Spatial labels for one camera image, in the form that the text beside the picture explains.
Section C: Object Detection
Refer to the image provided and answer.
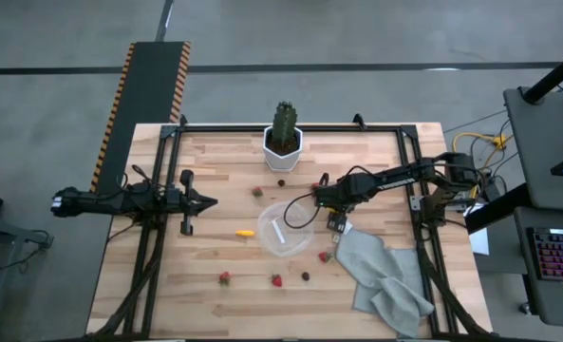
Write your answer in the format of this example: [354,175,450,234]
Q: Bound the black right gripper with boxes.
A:
[312,171,361,235]

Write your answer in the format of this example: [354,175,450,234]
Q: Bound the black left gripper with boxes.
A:
[166,169,218,238]

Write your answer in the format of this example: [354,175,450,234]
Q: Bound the clear plastic tupperware container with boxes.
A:
[256,200,316,258]

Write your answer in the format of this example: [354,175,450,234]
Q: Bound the white towel tag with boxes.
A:
[332,221,354,246]

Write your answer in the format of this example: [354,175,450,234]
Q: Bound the green cactus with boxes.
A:
[271,100,299,146]

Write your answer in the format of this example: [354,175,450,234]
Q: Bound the grey cloth towel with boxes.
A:
[335,226,435,339]

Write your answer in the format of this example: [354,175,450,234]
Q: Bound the black yellow-striped floor mat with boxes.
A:
[89,41,192,195]

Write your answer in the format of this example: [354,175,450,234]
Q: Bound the white paper sheet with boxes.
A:
[468,228,491,257]

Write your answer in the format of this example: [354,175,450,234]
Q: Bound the black support pole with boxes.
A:
[464,182,520,235]
[521,45,563,105]

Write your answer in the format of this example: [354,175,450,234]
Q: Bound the grey desk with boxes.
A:
[502,86,563,199]
[513,206,563,330]

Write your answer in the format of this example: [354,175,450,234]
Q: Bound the rainbow backlit keyboard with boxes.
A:
[526,226,563,282]

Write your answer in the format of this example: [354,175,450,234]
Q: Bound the black looped cable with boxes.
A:
[283,192,323,230]

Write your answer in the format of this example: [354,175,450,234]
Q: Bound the black aluminium table frame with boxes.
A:
[88,113,494,342]

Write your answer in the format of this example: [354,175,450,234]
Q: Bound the yellow cable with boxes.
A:
[452,131,508,200]

